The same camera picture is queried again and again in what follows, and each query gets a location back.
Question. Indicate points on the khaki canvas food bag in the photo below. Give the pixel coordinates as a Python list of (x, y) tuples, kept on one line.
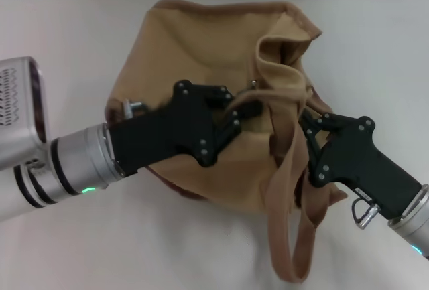
[(187, 52)]

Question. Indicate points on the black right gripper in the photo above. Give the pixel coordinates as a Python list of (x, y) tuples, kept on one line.
[(358, 159)]

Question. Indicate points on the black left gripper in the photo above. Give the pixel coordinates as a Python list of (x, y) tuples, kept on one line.
[(174, 132)]

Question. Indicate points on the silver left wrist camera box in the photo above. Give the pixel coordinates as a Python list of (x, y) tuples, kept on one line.
[(20, 112)]

